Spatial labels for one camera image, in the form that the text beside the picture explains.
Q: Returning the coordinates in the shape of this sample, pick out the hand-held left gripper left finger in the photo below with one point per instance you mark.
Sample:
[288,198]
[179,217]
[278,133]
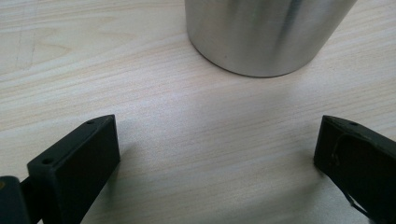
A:
[74,168]

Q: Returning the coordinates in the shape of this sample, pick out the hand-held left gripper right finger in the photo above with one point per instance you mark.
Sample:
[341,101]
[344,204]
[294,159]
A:
[358,161]

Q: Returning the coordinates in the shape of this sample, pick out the silver metal cup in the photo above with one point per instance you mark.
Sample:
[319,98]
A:
[261,34]

